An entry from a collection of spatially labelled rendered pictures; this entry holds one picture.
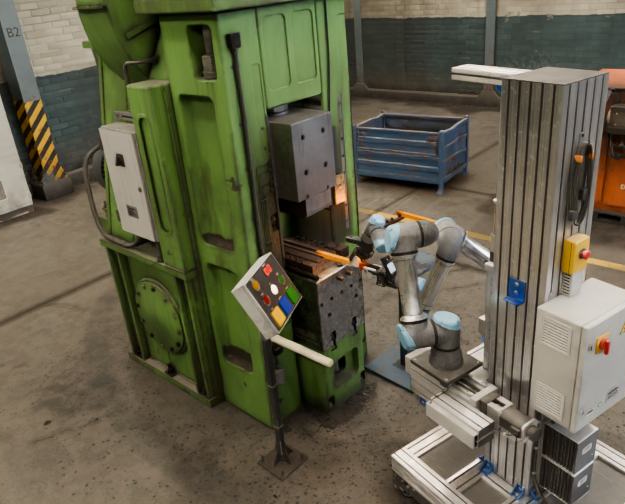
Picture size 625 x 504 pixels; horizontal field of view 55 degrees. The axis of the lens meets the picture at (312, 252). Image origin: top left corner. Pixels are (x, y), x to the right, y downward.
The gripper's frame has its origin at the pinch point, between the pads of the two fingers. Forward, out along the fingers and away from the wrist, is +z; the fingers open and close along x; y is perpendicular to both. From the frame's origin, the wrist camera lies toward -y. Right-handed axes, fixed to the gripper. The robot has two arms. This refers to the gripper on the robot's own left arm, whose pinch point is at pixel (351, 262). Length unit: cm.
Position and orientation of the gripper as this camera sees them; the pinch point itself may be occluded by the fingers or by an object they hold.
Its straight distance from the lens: 320.2
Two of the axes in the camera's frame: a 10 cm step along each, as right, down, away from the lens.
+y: 6.9, 6.4, -3.4
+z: -2.9, 6.7, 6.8
